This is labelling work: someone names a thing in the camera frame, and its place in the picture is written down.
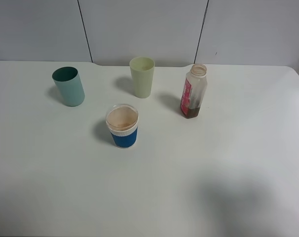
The clear plastic drink bottle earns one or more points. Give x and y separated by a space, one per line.
194 90

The clear cup with blue sleeve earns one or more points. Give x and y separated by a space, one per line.
122 122

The pale yellow plastic cup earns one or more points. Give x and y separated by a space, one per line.
142 70

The teal plastic cup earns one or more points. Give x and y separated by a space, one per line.
68 82

